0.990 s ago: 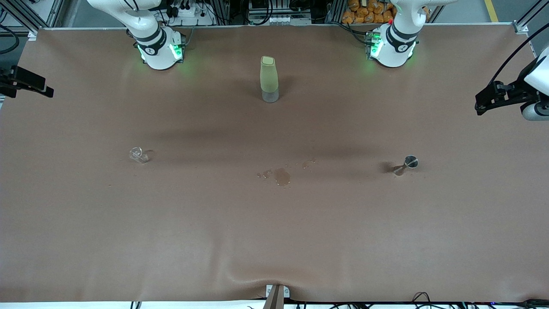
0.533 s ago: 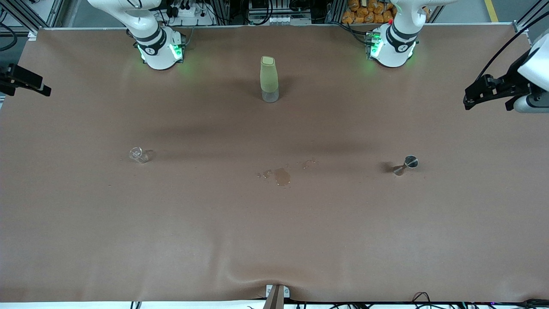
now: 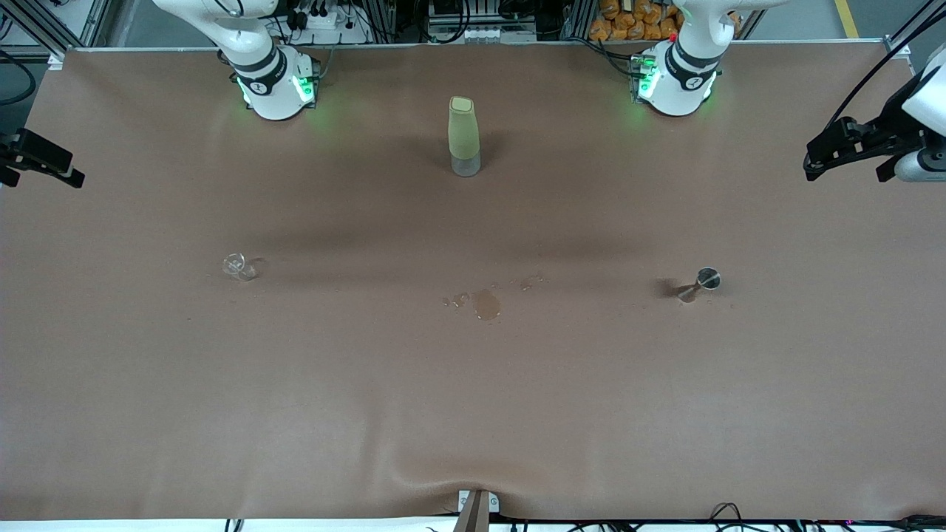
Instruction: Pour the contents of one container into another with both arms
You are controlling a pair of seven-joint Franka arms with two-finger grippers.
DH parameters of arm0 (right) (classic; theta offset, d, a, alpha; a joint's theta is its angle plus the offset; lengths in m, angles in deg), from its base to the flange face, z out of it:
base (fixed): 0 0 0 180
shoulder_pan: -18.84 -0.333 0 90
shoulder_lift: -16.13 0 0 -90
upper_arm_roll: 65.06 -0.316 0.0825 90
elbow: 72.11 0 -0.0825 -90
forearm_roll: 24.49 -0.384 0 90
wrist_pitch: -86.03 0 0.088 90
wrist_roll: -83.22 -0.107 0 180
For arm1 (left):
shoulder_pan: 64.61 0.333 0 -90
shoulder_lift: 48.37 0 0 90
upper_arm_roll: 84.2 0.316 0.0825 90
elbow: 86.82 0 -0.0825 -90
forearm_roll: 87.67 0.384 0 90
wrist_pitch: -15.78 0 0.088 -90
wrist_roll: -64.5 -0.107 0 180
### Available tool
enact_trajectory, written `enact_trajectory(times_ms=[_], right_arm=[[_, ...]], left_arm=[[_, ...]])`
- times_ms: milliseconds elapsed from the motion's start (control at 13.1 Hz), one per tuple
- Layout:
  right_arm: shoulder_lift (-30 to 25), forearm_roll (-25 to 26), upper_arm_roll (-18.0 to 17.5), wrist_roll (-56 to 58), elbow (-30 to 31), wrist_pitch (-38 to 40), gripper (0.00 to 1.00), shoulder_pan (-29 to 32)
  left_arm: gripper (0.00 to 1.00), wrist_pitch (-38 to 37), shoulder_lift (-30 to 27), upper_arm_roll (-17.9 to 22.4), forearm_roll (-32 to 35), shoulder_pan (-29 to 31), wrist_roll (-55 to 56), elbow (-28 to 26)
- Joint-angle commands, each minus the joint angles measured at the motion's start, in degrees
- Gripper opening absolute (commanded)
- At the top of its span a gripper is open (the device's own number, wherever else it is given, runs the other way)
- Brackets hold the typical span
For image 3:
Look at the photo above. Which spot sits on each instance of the steel double-cone jigger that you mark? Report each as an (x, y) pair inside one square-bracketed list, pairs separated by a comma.
[(708, 278)]

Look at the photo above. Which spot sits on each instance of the brown liquid puddle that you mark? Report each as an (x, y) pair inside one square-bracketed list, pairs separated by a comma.
[(488, 304)]

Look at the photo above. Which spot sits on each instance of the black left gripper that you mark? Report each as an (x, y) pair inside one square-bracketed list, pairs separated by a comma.
[(892, 123)]

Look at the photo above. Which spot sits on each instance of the grey electronics box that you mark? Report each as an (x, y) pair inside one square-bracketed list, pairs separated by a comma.
[(480, 33)]

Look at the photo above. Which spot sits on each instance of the white power strip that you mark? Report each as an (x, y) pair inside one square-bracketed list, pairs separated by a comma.
[(325, 21)]

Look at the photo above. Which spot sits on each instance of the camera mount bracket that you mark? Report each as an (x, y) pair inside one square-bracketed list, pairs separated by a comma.
[(473, 513)]

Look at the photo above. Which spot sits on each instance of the orange packaged goods pile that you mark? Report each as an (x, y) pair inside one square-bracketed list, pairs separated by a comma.
[(628, 18)]

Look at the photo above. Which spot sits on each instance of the brown table mat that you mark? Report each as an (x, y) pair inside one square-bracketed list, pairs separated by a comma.
[(295, 406)]

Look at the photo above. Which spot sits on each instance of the clear glass measuring cup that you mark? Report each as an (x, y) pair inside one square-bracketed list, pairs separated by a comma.
[(240, 267)]

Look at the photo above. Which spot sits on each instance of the aluminium corner frame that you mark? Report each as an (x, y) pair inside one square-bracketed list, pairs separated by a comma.
[(56, 60), (898, 50)]

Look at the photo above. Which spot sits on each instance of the tall olive green bottle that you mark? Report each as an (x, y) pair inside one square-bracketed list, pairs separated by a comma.
[(464, 133)]

